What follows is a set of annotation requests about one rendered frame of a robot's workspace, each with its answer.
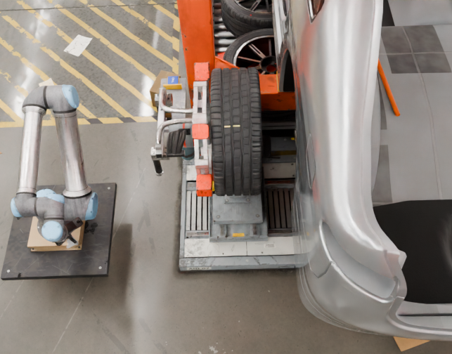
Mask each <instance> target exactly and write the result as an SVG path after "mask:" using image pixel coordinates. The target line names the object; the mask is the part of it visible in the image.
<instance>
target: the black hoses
mask: <svg viewBox="0 0 452 354"><path fill-rule="evenodd" d="M190 134H191V129H179V130H178V131H172V132H169V133H168V135H167V150H166V157H185V150H182V148H183V144H184V141H185V139H186V135H190Z"/></svg>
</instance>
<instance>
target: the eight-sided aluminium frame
mask: <svg viewBox="0 0 452 354"><path fill-rule="evenodd" d="M193 92H194V94H193V124H207V122H210V129H211V103H210V99H209V81H194V82H193ZM198 100H202V113H198ZM194 146H195V159H194V160H195V169H196V174H211V175H212V134H211V145H208V144H207V139H203V147H200V149H201V156H199V142H198V140H194Z"/></svg>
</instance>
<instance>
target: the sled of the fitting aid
mask: <svg viewBox="0 0 452 354"><path fill-rule="evenodd" d="M261 204H262V216H263V223H239V224H214V221H213V194H212V196H211V197H209V242H261V241H268V226H267V215H266V193H265V182H264V167H262V182H261Z"/></svg>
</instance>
